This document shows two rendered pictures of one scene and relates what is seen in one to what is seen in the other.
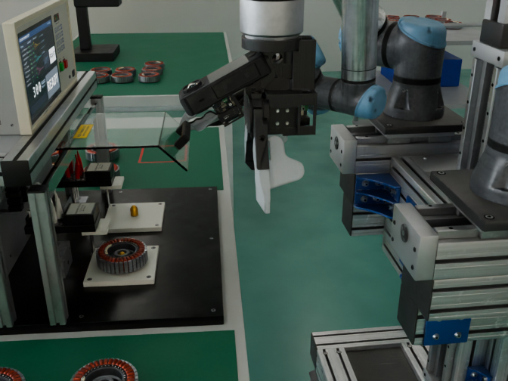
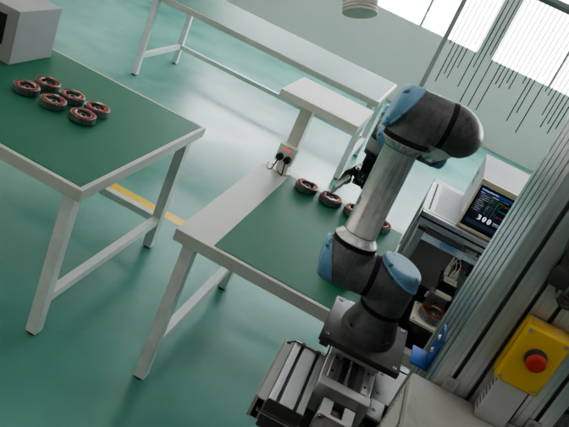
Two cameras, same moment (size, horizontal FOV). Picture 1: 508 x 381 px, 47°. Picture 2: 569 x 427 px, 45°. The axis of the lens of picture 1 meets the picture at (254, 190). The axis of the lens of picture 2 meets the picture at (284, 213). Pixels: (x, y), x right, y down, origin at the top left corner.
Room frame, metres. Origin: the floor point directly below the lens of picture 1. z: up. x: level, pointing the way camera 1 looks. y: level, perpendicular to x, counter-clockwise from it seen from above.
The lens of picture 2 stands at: (0.99, -2.08, 1.99)
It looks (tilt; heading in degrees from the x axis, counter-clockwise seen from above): 25 degrees down; 103
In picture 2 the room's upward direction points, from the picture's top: 24 degrees clockwise
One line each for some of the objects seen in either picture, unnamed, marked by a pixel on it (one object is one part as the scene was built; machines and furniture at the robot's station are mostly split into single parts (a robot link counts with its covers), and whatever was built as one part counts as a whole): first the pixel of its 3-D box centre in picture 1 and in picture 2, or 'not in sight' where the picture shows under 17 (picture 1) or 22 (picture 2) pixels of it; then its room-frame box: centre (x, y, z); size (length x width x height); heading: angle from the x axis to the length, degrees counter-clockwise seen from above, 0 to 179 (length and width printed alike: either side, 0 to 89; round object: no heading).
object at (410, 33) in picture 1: (417, 46); not in sight; (1.46, -0.40, 1.20); 0.13 x 0.12 x 0.14; 47
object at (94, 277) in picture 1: (122, 264); (430, 319); (1.14, 0.29, 0.78); 0.15 x 0.15 x 0.01; 4
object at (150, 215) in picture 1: (134, 216); not in sight; (1.38, 0.31, 0.78); 0.15 x 0.15 x 0.01; 4
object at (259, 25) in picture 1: (271, 17); (379, 146); (0.71, -0.02, 1.37); 0.08 x 0.08 x 0.05
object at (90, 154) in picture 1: (102, 152); not in sight; (1.88, 0.52, 0.77); 0.11 x 0.11 x 0.04
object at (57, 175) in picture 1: (74, 143); (494, 271); (1.25, 0.40, 1.03); 0.62 x 0.01 x 0.03; 4
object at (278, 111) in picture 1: (277, 85); (367, 169); (0.71, -0.03, 1.29); 0.09 x 0.08 x 0.12; 97
